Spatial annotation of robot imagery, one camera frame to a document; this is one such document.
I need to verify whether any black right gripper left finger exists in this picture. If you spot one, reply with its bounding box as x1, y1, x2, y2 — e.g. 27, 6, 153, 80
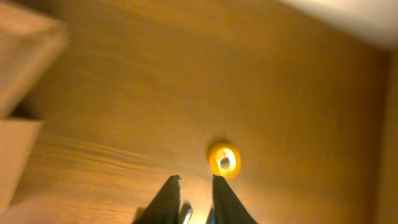
132, 175, 180, 224

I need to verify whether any yellow tape roll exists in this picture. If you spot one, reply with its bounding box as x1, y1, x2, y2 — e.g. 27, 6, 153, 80
206, 141, 241, 179

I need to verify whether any white marker with black cap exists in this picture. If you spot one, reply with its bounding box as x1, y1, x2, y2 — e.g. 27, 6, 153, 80
178, 201, 193, 224

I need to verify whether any white marker with blue cap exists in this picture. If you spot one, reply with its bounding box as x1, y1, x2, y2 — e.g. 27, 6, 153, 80
206, 207, 215, 224

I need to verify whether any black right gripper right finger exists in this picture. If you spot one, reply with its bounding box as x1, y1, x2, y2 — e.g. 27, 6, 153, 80
212, 175, 257, 224

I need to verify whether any brown cardboard box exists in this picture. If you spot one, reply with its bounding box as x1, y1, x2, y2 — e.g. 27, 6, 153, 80
1, 1, 68, 213

